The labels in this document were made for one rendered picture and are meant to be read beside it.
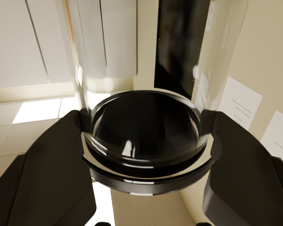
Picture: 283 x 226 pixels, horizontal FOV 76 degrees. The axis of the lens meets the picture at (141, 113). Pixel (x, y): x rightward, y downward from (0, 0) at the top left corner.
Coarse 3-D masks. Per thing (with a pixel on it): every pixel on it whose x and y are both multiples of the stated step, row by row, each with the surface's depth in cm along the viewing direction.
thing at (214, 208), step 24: (216, 120) 11; (216, 144) 10; (240, 144) 9; (216, 168) 8; (240, 168) 8; (264, 168) 8; (216, 192) 7; (240, 192) 7; (264, 192) 7; (216, 216) 7; (240, 216) 6; (264, 216) 6
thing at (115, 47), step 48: (96, 0) 6; (144, 0) 6; (192, 0) 6; (240, 0) 7; (96, 48) 7; (144, 48) 6; (192, 48) 7; (96, 96) 8; (144, 96) 7; (192, 96) 8; (96, 144) 10; (144, 144) 9; (192, 144) 10
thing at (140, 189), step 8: (208, 168) 11; (96, 176) 10; (104, 176) 10; (192, 176) 10; (200, 176) 10; (112, 184) 10; (120, 184) 10; (128, 184) 10; (136, 184) 9; (160, 184) 9; (168, 184) 10; (176, 184) 10; (184, 184) 10; (136, 192) 10; (144, 192) 10; (152, 192) 10; (160, 192) 10
